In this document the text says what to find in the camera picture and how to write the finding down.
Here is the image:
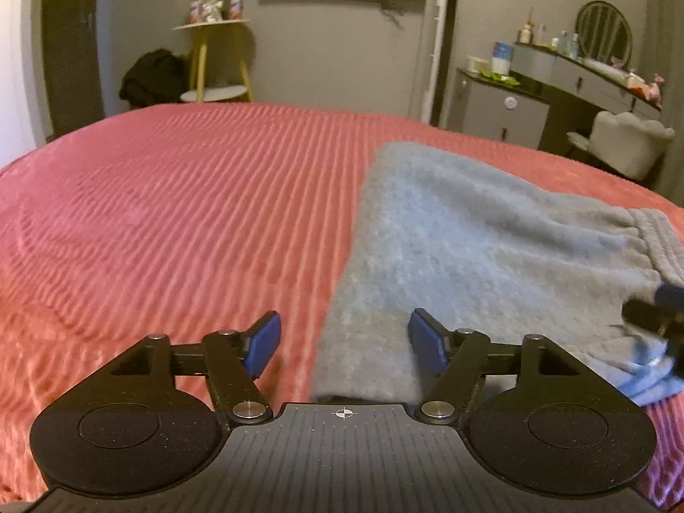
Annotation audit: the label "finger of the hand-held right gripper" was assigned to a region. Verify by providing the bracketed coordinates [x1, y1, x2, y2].
[622, 283, 684, 378]

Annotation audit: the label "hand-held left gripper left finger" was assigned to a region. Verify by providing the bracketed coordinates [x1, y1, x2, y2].
[91, 310, 282, 427]

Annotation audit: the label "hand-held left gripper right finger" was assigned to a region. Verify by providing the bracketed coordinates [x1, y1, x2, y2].
[408, 307, 596, 427]

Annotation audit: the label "grey fleece pants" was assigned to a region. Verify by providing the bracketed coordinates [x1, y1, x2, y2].
[310, 142, 684, 408]

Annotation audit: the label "red ribbed bedspread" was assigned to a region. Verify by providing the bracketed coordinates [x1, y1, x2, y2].
[0, 101, 684, 508]

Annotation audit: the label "white upholstered chair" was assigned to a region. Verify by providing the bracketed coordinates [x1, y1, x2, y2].
[566, 110, 675, 180]

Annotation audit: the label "grey cabinet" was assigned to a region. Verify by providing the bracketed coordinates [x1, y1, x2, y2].
[446, 67, 551, 148]

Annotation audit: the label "grey vanity dresser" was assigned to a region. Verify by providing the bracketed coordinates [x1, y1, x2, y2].
[512, 41, 664, 157]

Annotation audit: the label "green packet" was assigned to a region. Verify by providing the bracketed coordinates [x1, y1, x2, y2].
[478, 69, 522, 87]

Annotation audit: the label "black bag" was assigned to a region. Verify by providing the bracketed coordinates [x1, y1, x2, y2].
[118, 49, 189, 112]

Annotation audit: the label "yellow side table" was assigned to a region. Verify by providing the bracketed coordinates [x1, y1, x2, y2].
[171, 17, 254, 104]

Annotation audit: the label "round vanity mirror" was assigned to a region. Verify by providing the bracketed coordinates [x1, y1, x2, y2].
[575, 0, 634, 63]

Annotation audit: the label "blue and white box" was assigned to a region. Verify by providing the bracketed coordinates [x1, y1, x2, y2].
[492, 41, 514, 74]

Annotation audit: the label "dark wooden door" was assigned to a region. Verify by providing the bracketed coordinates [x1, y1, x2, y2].
[41, 0, 106, 138]

